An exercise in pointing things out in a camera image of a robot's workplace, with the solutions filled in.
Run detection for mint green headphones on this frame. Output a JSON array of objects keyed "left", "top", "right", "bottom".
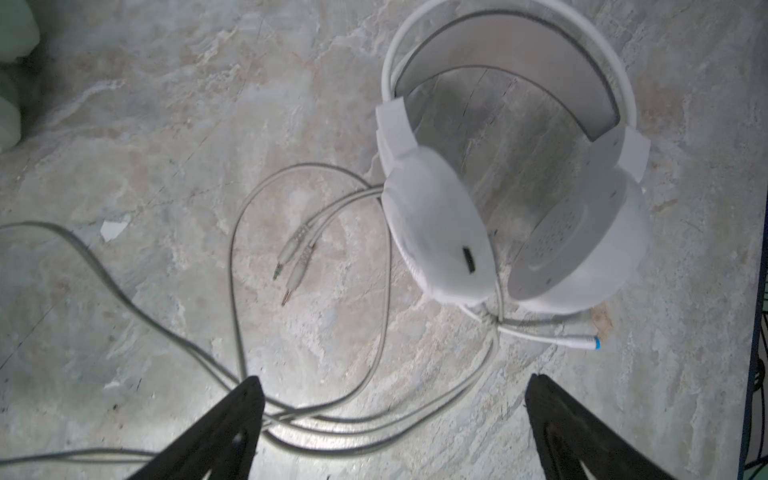
[{"left": 1, "top": 1, "right": 40, "bottom": 153}]

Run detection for white headphones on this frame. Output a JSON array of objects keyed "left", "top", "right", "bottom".
[{"left": 375, "top": 1, "right": 652, "bottom": 350}]

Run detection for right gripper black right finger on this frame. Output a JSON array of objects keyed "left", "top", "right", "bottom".
[{"left": 525, "top": 374, "right": 671, "bottom": 479}]

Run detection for grey white headphone cable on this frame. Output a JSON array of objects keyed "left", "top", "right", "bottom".
[{"left": 0, "top": 163, "right": 499, "bottom": 466}]

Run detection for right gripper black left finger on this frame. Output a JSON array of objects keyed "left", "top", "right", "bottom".
[{"left": 131, "top": 376, "right": 265, "bottom": 479}]

